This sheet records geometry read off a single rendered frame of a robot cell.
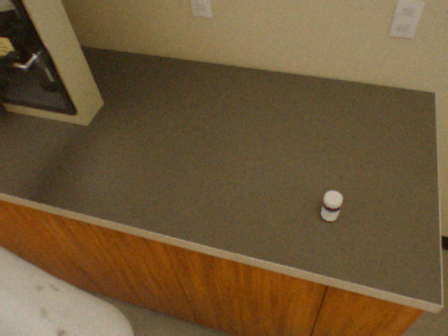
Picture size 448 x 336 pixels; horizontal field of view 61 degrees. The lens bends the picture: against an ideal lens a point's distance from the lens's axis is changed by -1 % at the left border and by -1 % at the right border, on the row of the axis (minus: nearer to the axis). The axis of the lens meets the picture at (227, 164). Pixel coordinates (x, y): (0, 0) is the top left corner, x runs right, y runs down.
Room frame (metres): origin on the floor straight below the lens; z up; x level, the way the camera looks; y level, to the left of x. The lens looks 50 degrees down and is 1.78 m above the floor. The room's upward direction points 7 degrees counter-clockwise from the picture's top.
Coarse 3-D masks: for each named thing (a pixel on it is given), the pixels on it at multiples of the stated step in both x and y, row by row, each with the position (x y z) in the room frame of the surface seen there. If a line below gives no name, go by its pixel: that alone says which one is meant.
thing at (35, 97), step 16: (0, 0) 0.93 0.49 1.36; (16, 0) 0.91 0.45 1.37; (0, 16) 0.94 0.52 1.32; (16, 16) 0.92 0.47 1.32; (0, 32) 0.95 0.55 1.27; (16, 32) 0.93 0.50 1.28; (32, 32) 0.91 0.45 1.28; (16, 48) 0.94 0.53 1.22; (32, 48) 0.92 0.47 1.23; (48, 64) 0.91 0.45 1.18; (16, 80) 0.97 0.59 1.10; (32, 80) 0.94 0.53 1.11; (48, 80) 0.92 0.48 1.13; (16, 96) 0.98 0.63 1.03; (32, 96) 0.96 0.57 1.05; (48, 96) 0.93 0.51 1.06; (64, 96) 0.91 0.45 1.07; (64, 112) 0.92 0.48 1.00
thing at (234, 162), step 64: (128, 64) 1.22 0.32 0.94; (192, 64) 1.18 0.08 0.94; (0, 128) 0.95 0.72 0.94; (64, 128) 0.92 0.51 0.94; (128, 128) 0.88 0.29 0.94; (192, 128) 0.85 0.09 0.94; (256, 128) 0.82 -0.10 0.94; (320, 128) 0.79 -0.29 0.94; (384, 128) 0.76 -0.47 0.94; (0, 192) 0.68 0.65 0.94; (64, 192) 0.66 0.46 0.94; (128, 192) 0.63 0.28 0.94; (192, 192) 0.61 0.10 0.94; (256, 192) 0.58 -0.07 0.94; (320, 192) 0.56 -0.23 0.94; (384, 192) 0.54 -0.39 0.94; (256, 256) 0.40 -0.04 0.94; (320, 256) 0.38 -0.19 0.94; (384, 256) 0.36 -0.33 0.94
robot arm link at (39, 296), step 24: (0, 264) 0.20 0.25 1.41; (24, 264) 0.21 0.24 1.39; (0, 288) 0.17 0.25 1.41; (24, 288) 0.18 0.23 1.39; (48, 288) 0.18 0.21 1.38; (72, 288) 0.19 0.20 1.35; (0, 312) 0.15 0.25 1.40; (24, 312) 0.15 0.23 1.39; (48, 312) 0.15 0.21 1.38; (72, 312) 0.16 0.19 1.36; (96, 312) 0.16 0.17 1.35; (120, 312) 0.17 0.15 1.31
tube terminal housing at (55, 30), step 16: (32, 0) 0.93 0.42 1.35; (48, 0) 0.98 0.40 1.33; (32, 16) 0.91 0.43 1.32; (48, 16) 0.96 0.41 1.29; (64, 16) 1.00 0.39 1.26; (48, 32) 0.93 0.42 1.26; (64, 32) 0.98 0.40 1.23; (48, 48) 0.91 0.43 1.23; (64, 48) 0.96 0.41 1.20; (80, 48) 1.01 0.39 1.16; (64, 64) 0.94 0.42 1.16; (80, 64) 0.99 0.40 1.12; (64, 80) 0.91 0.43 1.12; (80, 80) 0.96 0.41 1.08; (80, 96) 0.94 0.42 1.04; (96, 96) 1.00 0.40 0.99; (16, 112) 1.02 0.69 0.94; (32, 112) 0.99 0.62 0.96; (48, 112) 0.96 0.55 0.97; (80, 112) 0.91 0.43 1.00; (96, 112) 0.97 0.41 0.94
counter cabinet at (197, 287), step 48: (0, 240) 0.84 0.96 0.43; (48, 240) 0.72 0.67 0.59; (96, 240) 0.62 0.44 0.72; (144, 240) 0.55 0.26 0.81; (96, 288) 0.71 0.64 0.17; (144, 288) 0.59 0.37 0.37; (192, 288) 0.51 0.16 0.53; (240, 288) 0.44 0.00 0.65; (288, 288) 0.39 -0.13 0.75; (336, 288) 0.34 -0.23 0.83
